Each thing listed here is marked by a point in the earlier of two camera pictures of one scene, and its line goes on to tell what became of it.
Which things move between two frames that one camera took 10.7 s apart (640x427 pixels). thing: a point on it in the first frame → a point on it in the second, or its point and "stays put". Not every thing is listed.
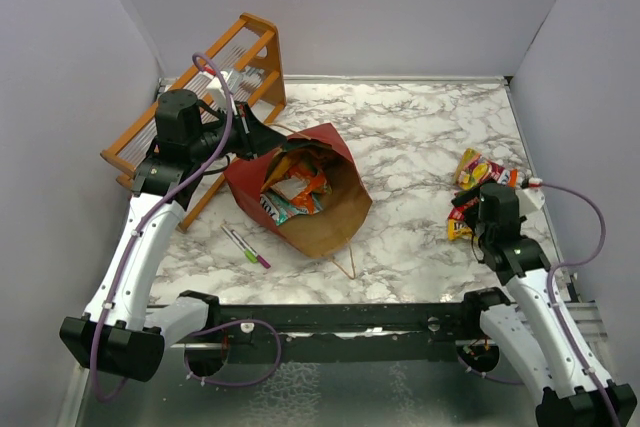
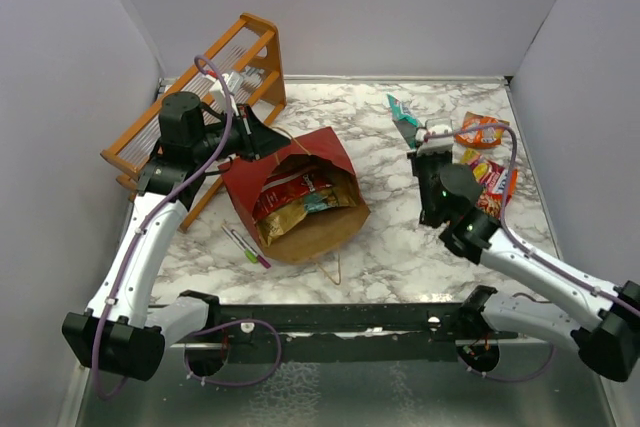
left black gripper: x=256 y=137 stays put
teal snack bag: x=279 y=209 → x=400 y=111
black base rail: x=363 y=333 stays put
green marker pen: x=249 y=255 stays put
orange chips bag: x=297 y=184 → x=480 y=137
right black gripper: x=469 y=195 → x=417 y=159
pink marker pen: x=262 y=261 stays put
